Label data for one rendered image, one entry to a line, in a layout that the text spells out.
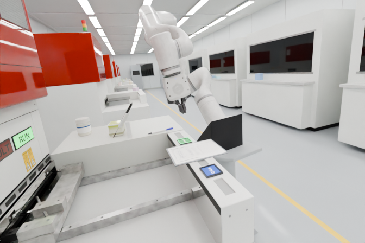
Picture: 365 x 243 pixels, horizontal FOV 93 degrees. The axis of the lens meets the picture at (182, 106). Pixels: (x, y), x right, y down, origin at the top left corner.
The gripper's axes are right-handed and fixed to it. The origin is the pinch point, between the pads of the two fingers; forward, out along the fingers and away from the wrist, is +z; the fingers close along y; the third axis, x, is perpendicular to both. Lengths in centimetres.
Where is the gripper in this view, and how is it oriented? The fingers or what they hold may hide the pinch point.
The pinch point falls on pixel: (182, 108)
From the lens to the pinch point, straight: 75.8
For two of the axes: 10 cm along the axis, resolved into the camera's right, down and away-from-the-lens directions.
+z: 2.8, 9.2, 2.6
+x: -3.1, -1.7, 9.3
